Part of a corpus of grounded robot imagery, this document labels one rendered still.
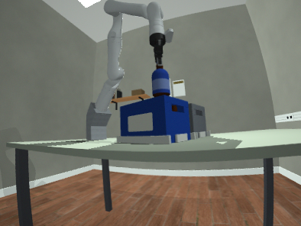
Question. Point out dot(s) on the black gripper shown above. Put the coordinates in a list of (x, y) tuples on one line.
[(158, 48)]

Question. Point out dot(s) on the blue divided crate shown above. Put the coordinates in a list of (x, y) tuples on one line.
[(154, 117)]

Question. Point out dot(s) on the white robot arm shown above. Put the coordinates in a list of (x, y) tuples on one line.
[(115, 72)]

